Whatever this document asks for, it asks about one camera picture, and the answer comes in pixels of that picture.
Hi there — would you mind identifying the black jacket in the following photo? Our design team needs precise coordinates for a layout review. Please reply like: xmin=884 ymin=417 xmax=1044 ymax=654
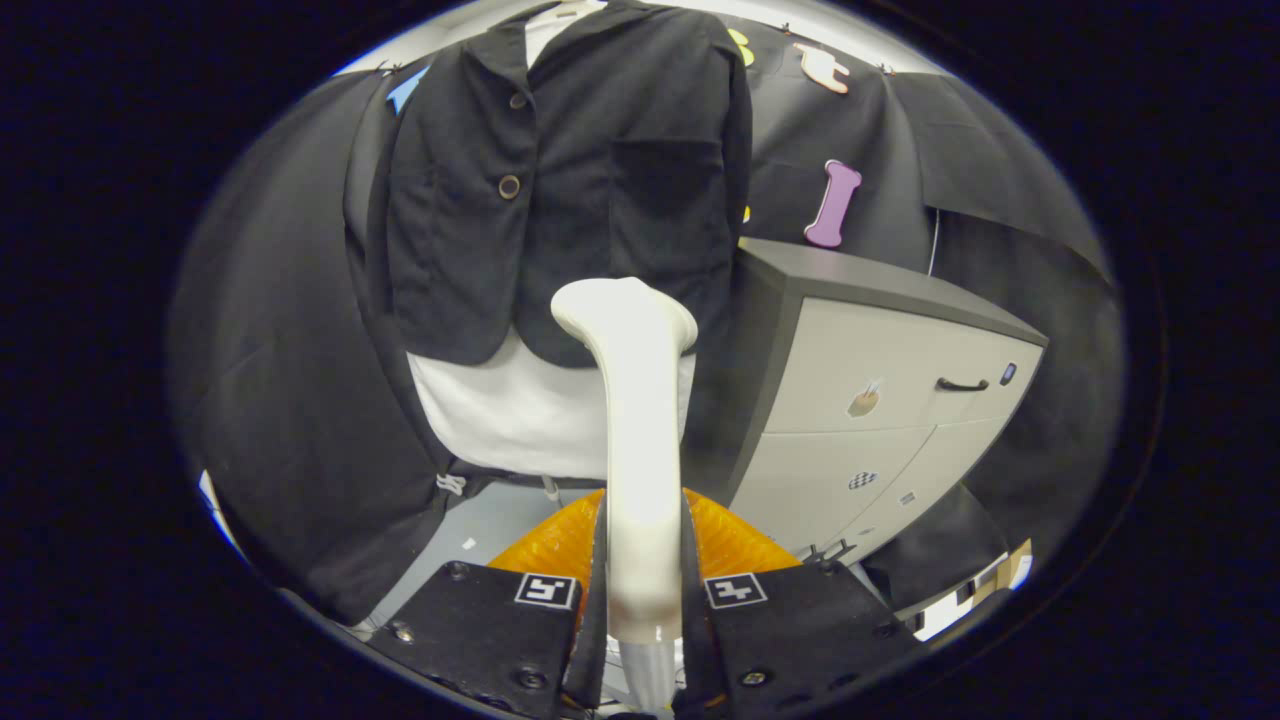
xmin=345 ymin=0 xmax=753 ymax=369

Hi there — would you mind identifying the black backdrop cloth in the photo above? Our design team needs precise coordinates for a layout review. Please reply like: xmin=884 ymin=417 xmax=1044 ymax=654
xmin=165 ymin=15 xmax=1126 ymax=626

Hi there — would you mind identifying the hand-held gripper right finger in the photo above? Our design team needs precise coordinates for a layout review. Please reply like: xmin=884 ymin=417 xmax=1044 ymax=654
xmin=682 ymin=488 xmax=921 ymax=720

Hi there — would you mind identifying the grey cabinet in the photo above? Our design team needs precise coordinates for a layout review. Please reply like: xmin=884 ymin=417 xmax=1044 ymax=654
xmin=685 ymin=237 xmax=1049 ymax=566

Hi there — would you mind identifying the white garment steamer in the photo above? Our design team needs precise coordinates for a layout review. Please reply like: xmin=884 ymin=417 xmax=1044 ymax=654
xmin=550 ymin=277 xmax=699 ymax=716

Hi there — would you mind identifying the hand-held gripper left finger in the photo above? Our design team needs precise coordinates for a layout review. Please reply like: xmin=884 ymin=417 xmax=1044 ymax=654
xmin=365 ymin=488 xmax=609 ymax=720

